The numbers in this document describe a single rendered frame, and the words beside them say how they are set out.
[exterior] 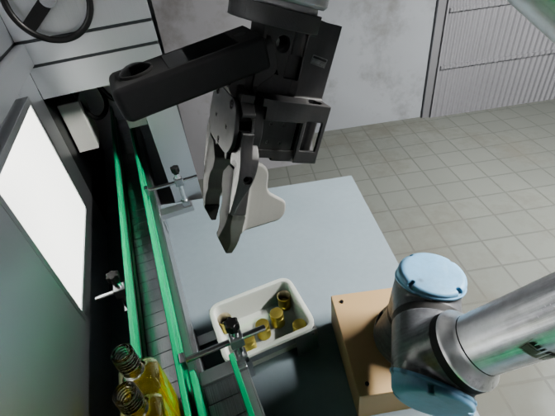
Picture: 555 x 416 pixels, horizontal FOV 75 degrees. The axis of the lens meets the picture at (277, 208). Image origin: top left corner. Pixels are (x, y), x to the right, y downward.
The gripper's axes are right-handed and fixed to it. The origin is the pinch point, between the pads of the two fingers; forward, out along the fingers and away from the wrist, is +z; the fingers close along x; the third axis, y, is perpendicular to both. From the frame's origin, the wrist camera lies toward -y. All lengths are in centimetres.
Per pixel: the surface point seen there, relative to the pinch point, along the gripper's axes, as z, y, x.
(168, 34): 15, 36, 250
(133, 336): 42.1, -4.7, 22.8
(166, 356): 49, 2, 22
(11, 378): 25.2, -20.2, 5.6
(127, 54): 4, -1, 98
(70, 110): 27, -18, 110
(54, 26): -1, -20, 97
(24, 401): 28.3, -19.1, 4.3
